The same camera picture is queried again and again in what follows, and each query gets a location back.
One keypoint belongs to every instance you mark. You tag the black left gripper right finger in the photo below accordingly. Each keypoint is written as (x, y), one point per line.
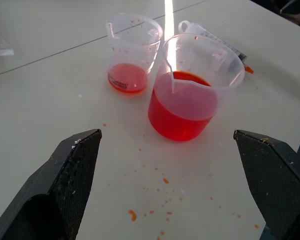
(272, 180)

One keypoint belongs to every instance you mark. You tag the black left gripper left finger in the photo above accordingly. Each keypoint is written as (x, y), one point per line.
(65, 190)

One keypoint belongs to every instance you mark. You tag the large beaker with red liquid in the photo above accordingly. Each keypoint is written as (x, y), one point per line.
(185, 110)

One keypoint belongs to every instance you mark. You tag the small beaker with red liquid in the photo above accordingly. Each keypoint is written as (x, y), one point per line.
(130, 62)

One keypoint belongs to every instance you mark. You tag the plastic measuring tool with label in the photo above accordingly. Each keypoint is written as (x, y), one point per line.
(215, 40)

